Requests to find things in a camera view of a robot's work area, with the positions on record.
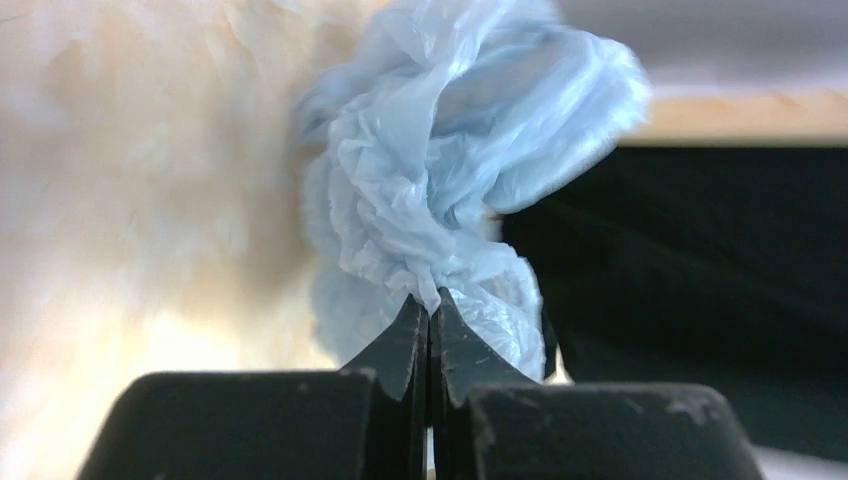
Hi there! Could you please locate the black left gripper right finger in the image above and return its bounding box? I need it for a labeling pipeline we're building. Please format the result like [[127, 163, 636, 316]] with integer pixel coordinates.
[[430, 289, 761, 479]]

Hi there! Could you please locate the black printed t-shirt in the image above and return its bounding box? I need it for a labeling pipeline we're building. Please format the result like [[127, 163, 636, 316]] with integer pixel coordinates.
[[503, 147, 847, 462]]

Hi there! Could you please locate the light blue plastic trash bag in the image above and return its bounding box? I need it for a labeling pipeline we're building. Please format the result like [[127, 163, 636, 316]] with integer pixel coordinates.
[[295, 1, 651, 381]]

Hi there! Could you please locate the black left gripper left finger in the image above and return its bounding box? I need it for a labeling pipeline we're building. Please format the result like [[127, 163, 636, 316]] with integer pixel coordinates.
[[80, 299, 428, 479]]

